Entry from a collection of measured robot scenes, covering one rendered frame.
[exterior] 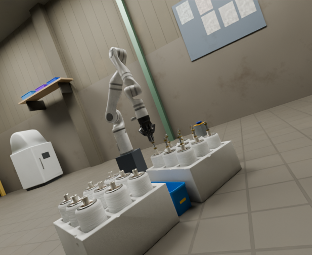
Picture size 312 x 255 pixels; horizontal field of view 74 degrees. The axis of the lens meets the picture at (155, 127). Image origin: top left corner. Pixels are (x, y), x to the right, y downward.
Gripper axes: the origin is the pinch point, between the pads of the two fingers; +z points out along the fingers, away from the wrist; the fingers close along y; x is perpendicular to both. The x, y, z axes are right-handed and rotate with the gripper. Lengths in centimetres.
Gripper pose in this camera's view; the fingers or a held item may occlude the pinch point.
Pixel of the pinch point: (150, 138)
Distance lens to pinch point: 127.2
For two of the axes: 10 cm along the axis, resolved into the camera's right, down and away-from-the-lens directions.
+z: 3.6, 9.3, 0.4
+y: 7.0, -2.9, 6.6
